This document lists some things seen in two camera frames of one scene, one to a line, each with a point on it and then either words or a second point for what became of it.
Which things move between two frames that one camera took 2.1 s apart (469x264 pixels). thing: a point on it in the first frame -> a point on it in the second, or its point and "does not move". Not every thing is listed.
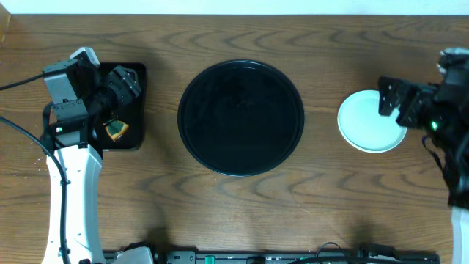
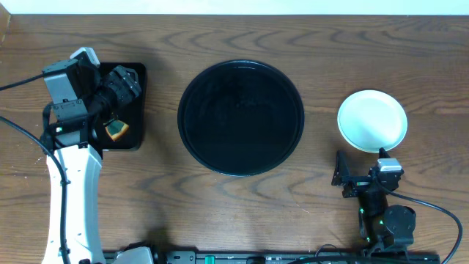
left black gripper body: x=116 y=94 does not move
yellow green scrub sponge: x=116 y=129 does not move
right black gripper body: x=422 y=107 -> x=357 y=185
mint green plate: x=361 y=123 does not move
